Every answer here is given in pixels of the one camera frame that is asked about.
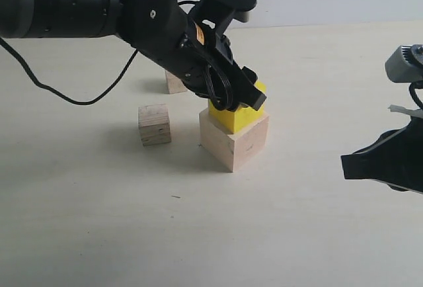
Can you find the medium plywood cube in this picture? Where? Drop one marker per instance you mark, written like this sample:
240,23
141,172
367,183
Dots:
154,124

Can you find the small light wooden cube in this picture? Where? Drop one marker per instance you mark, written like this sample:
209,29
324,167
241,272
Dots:
174,84

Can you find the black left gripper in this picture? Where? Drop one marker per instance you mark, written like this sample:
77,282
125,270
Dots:
204,62

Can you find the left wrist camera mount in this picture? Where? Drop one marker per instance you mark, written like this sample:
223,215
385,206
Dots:
222,12

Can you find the large light wooden cube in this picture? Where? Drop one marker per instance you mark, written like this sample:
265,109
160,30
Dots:
233,150

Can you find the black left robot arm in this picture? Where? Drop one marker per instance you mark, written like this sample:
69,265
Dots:
136,22

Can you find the white tape tag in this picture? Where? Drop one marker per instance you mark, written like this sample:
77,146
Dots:
418,113

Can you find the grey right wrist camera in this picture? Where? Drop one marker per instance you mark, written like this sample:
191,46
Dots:
405,64

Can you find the yellow cube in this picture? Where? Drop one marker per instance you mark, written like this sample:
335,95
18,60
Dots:
235,121

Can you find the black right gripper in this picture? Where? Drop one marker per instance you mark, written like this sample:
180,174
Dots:
394,159

